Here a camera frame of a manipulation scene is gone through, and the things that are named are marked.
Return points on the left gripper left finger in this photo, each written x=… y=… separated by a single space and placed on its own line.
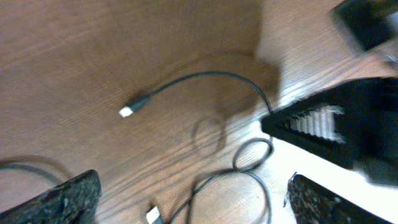
x=74 y=201

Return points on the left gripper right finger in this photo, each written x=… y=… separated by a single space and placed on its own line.
x=312 y=203

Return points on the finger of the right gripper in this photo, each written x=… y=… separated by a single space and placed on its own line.
x=342 y=123

